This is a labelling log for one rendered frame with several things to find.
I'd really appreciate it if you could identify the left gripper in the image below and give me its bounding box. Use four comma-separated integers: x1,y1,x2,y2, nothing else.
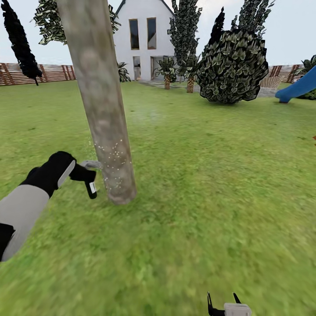
71,167,96,182

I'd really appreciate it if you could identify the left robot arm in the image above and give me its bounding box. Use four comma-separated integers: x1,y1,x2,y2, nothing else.
0,152,102,261

